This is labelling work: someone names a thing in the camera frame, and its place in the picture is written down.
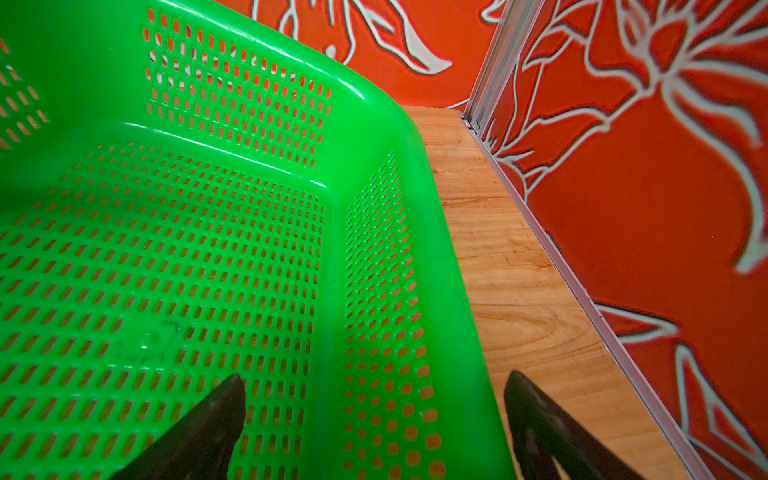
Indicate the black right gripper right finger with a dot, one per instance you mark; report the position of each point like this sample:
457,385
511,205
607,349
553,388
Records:
547,440

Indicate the green perforated plastic basket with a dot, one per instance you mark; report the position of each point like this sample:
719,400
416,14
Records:
191,202

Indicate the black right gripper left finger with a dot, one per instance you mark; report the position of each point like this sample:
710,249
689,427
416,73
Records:
201,444

